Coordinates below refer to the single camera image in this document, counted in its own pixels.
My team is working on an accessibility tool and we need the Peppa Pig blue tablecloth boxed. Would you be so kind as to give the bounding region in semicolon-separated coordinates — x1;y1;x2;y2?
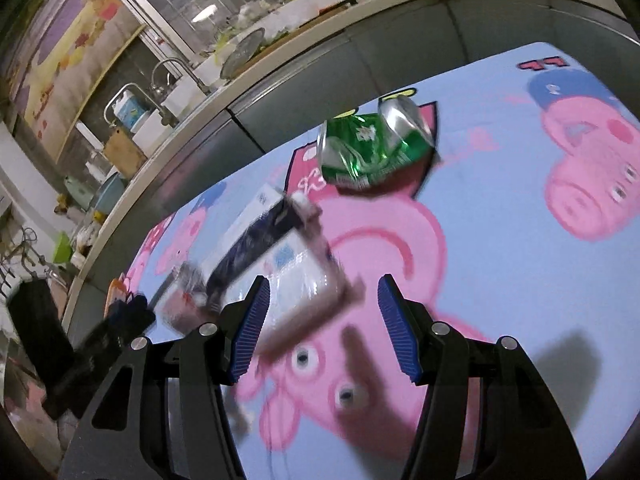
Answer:
126;42;639;479

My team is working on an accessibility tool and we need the chrome kitchen faucet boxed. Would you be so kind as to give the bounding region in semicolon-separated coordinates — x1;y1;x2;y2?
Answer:
151;58;212;96

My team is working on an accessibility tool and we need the crushed green soda can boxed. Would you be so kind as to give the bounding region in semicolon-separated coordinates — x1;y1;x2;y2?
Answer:
317;94;437;191

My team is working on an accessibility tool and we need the glass pot lid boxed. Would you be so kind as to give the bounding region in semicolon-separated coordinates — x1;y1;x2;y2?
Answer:
220;27;265;79

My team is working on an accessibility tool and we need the white tissue pack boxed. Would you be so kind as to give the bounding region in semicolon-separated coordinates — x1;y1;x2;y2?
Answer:
255;242;366;358

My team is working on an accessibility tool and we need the wooden cutting board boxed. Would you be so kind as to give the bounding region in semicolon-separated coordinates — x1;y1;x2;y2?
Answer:
103;127;148;180

